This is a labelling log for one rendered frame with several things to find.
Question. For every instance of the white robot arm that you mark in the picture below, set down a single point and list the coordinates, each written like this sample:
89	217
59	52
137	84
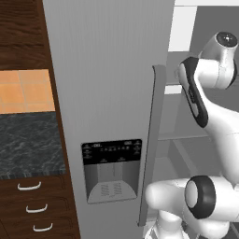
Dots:
217	146

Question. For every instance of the grey fridge door with dispenser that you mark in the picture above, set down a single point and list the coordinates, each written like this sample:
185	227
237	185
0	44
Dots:
105	93

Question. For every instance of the open grey fridge interior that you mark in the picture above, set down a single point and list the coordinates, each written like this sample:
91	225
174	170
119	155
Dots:
177	124

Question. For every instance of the dark wood drawer front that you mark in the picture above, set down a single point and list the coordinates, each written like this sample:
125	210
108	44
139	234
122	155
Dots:
67	228
59	207
46	186

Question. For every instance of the dark wood wall cupboard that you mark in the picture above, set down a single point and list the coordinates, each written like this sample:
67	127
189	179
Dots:
23	34

